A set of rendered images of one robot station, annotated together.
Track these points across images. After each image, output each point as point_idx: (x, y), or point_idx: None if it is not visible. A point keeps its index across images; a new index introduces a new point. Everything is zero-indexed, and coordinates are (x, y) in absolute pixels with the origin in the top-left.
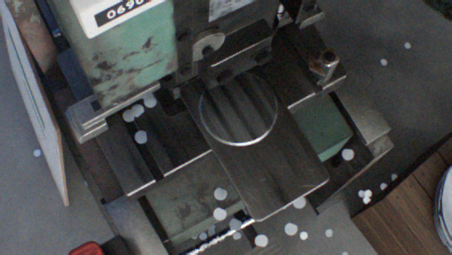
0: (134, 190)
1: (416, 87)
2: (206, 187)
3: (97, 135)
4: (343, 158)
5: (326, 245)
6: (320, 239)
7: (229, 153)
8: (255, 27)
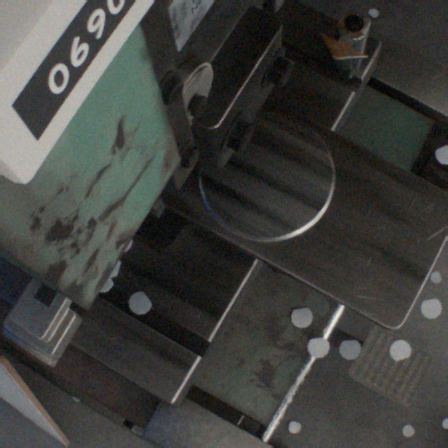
0: (178, 389)
1: (435, 22)
2: (275, 320)
3: (72, 339)
4: (421, 166)
5: (442, 295)
6: (430, 291)
7: (295, 252)
8: (246, 27)
